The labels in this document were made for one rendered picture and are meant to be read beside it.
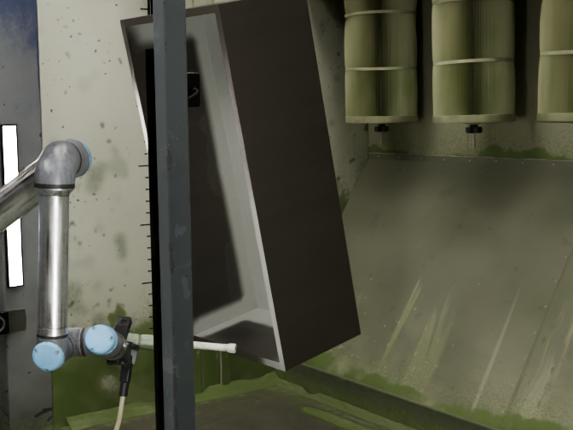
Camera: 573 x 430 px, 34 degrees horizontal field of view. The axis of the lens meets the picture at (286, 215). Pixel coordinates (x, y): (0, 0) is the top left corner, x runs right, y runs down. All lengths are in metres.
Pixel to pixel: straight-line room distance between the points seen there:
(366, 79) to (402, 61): 0.18
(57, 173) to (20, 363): 1.30
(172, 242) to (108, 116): 2.11
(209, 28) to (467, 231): 1.38
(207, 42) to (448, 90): 0.97
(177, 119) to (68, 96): 2.03
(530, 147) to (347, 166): 1.03
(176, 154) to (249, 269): 1.92
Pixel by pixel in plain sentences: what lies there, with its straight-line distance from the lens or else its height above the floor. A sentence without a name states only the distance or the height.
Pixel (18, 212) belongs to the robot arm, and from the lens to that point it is 2.97.
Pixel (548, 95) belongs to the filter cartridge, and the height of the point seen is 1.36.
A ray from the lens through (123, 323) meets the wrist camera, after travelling 3.17.
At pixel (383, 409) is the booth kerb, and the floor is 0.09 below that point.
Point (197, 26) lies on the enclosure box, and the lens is 3.57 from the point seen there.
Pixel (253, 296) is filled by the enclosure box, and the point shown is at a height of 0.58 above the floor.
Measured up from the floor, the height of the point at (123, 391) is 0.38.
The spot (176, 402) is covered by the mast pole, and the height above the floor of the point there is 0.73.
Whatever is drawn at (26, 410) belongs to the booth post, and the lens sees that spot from 3.95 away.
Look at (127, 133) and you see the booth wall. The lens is 3.97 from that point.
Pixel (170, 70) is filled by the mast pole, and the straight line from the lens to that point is 1.85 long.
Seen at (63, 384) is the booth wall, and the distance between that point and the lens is 3.99.
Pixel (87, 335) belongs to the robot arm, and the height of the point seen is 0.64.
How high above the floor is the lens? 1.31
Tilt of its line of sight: 6 degrees down
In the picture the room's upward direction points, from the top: 1 degrees counter-clockwise
